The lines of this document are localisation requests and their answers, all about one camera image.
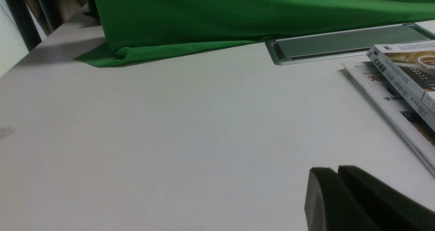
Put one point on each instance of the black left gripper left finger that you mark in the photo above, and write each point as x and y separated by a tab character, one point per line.
330	206

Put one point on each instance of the white self-driving textbook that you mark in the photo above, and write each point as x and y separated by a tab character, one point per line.
413	64

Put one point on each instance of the metal desk cable hatch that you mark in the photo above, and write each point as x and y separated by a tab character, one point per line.
348	43

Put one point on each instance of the green backdrop cloth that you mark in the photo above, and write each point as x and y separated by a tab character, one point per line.
142	30

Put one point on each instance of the large thin bottom book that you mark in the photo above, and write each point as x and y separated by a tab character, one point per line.
415	131

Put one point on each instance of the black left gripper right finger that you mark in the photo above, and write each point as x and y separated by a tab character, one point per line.
388	208

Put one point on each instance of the middle white book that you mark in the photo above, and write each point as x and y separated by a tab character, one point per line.
398	83

